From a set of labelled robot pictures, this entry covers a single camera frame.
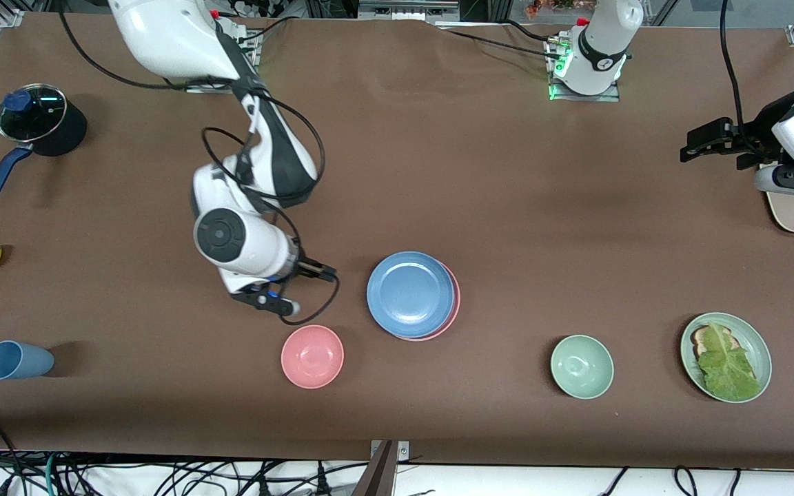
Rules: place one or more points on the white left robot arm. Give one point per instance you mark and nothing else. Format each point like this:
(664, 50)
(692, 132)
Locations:
(600, 48)

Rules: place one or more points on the orange toy food item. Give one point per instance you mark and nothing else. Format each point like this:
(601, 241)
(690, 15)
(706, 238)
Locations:
(538, 8)

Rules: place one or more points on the green bowl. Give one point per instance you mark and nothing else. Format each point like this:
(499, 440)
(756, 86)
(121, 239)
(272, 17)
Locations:
(582, 366)

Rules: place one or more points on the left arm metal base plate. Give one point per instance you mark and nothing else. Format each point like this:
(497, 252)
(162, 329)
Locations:
(559, 93)

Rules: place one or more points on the blue plate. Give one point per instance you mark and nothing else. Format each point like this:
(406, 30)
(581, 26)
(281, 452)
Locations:
(410, 294)

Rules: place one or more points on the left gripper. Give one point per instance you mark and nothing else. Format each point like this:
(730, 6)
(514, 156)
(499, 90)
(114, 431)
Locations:
(759, 133)

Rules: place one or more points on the glass lid with blue knob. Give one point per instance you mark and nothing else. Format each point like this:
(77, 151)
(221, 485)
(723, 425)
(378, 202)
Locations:
(42, 114)

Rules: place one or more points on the grey power strip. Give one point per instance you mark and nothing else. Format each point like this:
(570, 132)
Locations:
(407, 10)

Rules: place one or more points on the blue cup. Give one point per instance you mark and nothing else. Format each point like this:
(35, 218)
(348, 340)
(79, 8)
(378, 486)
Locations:
(18, 360)

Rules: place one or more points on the pink bowl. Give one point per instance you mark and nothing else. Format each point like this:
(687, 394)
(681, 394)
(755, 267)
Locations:
(312, 357)

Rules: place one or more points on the toasted bread slice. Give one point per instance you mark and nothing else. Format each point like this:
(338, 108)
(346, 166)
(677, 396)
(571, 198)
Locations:
(699, 337)

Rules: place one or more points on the green lettuce leaf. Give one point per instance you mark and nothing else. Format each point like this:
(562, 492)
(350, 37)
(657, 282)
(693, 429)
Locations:
(724, 365)

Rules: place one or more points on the green plate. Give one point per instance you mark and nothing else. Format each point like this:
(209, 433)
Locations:
(754, 351)

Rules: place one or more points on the brown table cloth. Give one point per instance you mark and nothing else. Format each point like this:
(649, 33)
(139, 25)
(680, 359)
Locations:
(397, 172)

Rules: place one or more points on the dark grey pole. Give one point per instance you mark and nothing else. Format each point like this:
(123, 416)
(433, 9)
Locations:
(380, 475)

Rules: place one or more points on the pink plate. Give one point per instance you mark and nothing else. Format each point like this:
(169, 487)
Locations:
(454, 310)

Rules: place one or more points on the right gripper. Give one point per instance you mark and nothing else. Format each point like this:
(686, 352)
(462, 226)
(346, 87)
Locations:
(309, 266)

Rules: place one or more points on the grey metal clamp bracket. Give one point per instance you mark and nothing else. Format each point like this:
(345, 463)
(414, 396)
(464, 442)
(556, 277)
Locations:
(404, 451)

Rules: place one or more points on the dark blue saucepan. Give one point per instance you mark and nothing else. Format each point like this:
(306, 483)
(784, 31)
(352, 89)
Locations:
(73, 131)

